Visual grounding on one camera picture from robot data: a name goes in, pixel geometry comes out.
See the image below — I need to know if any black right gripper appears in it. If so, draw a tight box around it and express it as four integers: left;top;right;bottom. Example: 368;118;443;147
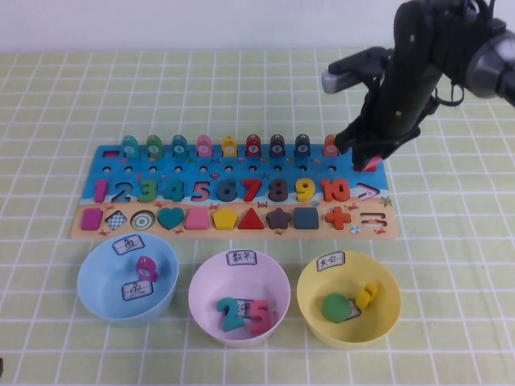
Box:
335;51;440;170

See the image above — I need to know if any orange number ten piece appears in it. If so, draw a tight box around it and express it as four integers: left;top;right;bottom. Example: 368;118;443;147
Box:
320;179;351;203

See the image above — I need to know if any dark blue fish piece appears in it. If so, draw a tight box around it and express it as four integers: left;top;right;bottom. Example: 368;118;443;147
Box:
294;134;311;158

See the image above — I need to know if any yellow number nine piece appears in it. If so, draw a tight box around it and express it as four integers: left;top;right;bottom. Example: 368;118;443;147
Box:
295;179;317;203

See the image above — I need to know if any orange plus sign piece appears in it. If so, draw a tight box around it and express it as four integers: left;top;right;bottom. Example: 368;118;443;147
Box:
324;206;352;231

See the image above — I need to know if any dark brown fish piece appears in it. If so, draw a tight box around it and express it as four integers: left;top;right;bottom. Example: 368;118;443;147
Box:
269;134;286;158

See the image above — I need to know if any dark blue square piece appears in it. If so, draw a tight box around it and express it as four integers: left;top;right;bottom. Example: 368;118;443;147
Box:
292;207;319;231

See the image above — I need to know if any dark brown number eight piece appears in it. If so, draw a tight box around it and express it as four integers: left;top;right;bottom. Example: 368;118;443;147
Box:
267;179;290;203

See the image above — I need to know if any red fish piece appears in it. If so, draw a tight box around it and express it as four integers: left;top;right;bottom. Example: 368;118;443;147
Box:
245;134;262;158

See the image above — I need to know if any dark brown star piece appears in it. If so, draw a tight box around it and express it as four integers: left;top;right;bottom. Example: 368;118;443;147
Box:
265;207;293;232

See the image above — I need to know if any red number seven piece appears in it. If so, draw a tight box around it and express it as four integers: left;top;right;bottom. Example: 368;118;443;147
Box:
242;179;265;203

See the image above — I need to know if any colourful wooden puzzle board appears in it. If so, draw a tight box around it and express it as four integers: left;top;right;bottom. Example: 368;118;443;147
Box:
70;143;398;241

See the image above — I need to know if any yellow fish piece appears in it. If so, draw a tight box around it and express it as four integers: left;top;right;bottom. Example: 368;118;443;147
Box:
220;134;238;158

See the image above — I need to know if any red triangle piece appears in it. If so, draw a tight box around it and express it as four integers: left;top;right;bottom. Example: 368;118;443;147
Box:
237;207;266;232

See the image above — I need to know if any dark blue number six piece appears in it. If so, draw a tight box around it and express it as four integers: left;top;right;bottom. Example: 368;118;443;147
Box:
216;179;239;203

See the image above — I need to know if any yellow equals sign piece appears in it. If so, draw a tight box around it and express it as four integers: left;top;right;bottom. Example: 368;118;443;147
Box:
354;282;380;311

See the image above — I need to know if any yellow pentagon piece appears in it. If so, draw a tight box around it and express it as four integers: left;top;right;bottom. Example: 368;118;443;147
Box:
212;207;240;232

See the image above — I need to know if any pink fish piece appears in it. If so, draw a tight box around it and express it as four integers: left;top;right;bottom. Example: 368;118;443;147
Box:
196;134;213;158

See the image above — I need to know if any green circle piece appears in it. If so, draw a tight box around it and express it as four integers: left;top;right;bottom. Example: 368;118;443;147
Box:
321;292;352;323

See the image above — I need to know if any yellow plastic bowl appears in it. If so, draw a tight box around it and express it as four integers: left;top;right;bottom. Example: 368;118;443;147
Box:
296;249;403;350

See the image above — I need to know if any pink trapezoid piece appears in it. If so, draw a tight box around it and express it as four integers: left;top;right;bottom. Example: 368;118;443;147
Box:
183;208;210;232

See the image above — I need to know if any dark teal fish piece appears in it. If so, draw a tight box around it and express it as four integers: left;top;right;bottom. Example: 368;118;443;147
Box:
171;134;188;158

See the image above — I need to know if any teal number four piece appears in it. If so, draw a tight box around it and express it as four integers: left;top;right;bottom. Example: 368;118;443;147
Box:
160;179;186;203

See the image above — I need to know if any paper label inside pink bowl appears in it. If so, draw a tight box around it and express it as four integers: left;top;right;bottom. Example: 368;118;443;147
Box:
235;298;254;319

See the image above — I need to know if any pink number five piece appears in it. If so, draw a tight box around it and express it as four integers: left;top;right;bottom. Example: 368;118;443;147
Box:
249;300;273;336

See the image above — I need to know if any teal heart piece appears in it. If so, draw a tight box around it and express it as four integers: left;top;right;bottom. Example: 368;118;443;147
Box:
156;207;185;232

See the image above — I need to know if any pink plastic bowl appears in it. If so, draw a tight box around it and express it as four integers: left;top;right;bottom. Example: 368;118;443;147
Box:
187;249;291;349

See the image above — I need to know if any green fish piece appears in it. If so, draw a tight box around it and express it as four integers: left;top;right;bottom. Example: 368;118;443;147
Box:
145;134;164;158

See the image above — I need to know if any teal number two piece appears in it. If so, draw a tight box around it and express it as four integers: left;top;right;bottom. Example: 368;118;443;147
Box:
216;297;245;333

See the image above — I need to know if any green number three piece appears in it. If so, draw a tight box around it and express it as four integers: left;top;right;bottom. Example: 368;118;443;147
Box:
138;179;157;203

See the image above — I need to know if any light teal fish piece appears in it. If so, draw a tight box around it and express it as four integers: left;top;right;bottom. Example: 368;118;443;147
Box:
120;134;140;159

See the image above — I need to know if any magenta fish piece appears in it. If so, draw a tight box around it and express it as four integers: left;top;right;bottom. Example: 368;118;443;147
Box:
134;257;159;283

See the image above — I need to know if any paper label inside blue bowl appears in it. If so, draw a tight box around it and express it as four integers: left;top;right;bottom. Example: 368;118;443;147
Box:
121;281;156;302

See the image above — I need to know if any magenta rectangle piece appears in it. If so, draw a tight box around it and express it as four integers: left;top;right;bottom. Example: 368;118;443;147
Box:
80;208;102;232

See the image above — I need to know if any light blue plastic bowl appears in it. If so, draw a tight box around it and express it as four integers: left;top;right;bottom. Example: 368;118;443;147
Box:
76;232;180;327

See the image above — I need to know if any green checked tablecloth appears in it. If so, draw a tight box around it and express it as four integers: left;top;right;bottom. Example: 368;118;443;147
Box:
0;47;515;386

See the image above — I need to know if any paper label on yellow rim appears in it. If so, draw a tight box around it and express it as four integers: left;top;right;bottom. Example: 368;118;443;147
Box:
316;252;347;273

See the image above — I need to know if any paper label on pink rim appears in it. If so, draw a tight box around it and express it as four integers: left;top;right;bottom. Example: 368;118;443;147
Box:
226;251;258;268

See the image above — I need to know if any paper label on blue rim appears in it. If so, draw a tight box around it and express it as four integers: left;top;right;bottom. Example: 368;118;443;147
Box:
112;235;146;257

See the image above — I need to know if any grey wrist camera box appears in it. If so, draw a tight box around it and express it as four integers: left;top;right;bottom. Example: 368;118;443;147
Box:
320;47;393;95

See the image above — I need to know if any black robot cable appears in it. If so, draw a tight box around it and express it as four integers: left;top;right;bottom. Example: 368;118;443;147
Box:
430;78;466;109

